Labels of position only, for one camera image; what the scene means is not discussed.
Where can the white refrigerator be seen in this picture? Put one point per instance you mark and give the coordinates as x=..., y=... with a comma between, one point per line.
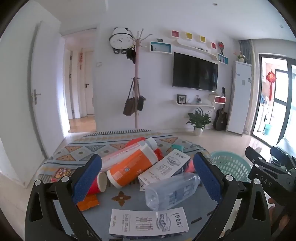
x=239, y=97

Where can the wall television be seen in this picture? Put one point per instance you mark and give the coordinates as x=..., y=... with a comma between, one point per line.
x=195, y=71

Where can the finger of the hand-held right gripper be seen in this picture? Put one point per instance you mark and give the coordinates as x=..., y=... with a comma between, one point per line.
x=281, y=155
x=254, y=155

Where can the brown tote bag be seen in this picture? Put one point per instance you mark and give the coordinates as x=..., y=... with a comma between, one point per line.
x=130, y=106

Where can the black sliding door frame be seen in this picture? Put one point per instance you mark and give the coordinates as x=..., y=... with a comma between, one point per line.
x=288, y=67

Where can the small black bag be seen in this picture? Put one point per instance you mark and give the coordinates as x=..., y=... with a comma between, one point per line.
x=141, y=103

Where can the red hallway hanging decoration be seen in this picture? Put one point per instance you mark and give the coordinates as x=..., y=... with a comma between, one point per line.
x=81, y=59

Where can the teal packet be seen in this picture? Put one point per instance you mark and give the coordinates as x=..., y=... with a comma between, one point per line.
x=177, y=147

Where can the red printed packet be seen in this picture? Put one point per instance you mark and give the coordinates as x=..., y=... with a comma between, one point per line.
x=61, y=173

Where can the small flower pot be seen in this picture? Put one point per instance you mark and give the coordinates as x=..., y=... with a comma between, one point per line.
x=241, y=58

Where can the black guitar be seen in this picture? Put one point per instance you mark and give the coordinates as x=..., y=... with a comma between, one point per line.
x=220, y=120

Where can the white printed paper carton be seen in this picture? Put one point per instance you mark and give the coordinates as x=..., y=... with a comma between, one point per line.
x=166, y=166
x=143, y=221

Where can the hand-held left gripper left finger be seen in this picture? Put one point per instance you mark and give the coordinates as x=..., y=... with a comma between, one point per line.
x=86, y=178

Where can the red paper cup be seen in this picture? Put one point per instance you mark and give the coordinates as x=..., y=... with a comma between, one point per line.
x=101, y=182

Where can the pink coat rack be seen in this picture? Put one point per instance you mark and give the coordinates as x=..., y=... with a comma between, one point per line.
x=137, y=69

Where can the pink white bottle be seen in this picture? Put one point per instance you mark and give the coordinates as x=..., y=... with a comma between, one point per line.
x=111, y=161

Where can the panda wall clock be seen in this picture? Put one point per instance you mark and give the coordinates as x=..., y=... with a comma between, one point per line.
x=120, y=40

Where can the orange white canister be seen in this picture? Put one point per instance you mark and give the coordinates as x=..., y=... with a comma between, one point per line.
x=129, y=166

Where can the butterfly picture frame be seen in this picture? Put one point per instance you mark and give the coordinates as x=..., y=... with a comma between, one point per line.
x=181, y=99

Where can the white washing machine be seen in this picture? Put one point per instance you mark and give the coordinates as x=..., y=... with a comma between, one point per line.
x=264, y=115

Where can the orange snack wrapper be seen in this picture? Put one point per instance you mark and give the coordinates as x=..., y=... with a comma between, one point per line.
x=89, y=202

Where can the red white shelf box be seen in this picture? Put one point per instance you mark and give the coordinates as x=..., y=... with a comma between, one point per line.
x=220, y=99

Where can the red knot decoration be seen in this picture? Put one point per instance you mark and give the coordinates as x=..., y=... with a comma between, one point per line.
x=271, y=77

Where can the long blue wall shelf box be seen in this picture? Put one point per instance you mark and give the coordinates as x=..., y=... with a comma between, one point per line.
x=160, y=47

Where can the small black device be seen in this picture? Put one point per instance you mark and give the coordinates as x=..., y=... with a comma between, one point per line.
x=223, y=91

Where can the grey curtain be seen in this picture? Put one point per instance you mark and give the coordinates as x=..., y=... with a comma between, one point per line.
x=246, y=48

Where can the red plastic bag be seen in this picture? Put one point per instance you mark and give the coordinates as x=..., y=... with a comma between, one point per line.
x=159, y=154

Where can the small blue wall shelf box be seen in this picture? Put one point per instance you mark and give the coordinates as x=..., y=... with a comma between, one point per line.
x=222, y=58

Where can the curved white wall shelf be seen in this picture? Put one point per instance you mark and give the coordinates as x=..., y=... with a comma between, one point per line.
x=209, y=53

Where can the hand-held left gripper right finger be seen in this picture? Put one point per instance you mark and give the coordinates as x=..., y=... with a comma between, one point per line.
x=208, y=178

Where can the pink plastic item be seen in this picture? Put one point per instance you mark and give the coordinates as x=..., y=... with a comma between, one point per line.
x=190, y=166

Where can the white hallway door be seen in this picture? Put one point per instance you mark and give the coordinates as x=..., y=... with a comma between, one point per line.
x=89, y=97

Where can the round decorative fan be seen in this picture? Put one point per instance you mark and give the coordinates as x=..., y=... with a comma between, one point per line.
x=221, y=45

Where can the black hat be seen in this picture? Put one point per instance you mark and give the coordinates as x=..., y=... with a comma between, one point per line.
x=131, y=55

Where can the teal plastic basket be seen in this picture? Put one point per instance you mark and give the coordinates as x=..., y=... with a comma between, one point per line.
x=231, y=166

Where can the teal bucket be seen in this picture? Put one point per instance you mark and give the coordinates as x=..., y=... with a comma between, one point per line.
x=267, y=129

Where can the clear plastic bottle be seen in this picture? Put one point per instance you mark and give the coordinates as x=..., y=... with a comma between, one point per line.
x=171, y=192

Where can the yellow wall cube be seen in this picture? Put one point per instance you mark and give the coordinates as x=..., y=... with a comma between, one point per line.
x=202, y=38
x=189, y=36

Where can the person's right hand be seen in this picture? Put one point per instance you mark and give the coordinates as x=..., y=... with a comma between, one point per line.
x=271, y=201

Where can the low white wall shelf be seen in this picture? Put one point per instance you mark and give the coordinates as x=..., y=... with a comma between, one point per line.
x=196, y=105

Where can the small vase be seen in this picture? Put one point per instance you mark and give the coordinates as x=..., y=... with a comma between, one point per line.
x=199, y=100

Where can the green potted plant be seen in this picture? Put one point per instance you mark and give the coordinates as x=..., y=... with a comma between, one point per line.
x=198, y=120

